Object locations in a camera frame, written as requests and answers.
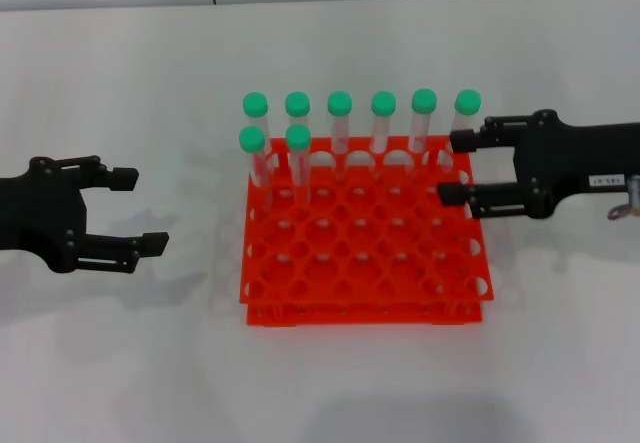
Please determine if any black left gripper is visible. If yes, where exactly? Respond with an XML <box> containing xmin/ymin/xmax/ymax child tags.
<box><xmin>0</xmin><ymin>155</ymin><xmax>170</xmax><ymax>274</ymax></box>

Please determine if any orange plastic test tube rack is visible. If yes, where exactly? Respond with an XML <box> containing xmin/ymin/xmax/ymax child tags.
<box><xmin>238</xmin><ymin>135</ymin><xmax>495</xmax><ymax>325</ymax></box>

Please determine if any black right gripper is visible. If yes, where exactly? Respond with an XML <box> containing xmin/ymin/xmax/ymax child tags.
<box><xmin>438</xmin><ymin>109</ymin><xmax>640</xmax><ymax>221</ymax></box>

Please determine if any green capped clear test tube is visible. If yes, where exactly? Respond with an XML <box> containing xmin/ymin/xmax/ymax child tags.
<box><xmin>242</xmin><ymin>91</ymin><xmax>274</xmax><ymax>164</ymax></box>
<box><xmin>439</xmin><ymin>89</ymin><xmax>483</xmax><ymax>172</ymax></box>
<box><xmin>285</xmin><ymin>91</ymin><xmax>312</xmax><ymax>137</ymax></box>
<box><xmin>238</xmin><ymin>126</ymin><xmax>274</xmax><ymax>204</ymax></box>
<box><xmin>408</xmin><ymin>88</ymin><xmax>439</xmax><ymax>174</ymax></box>
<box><xmin>327</xmin><ymin>90</ymin><xmax>354</xmax><ymax>179</ymax></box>
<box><xmin>285</xmin><ymin>123</ymin><xmax>313</xmax><ymax>212</ymax></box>
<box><xmin>370</xmin><ymin>91</ymin><xmax>398</xmax><ymax>177</ymax></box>

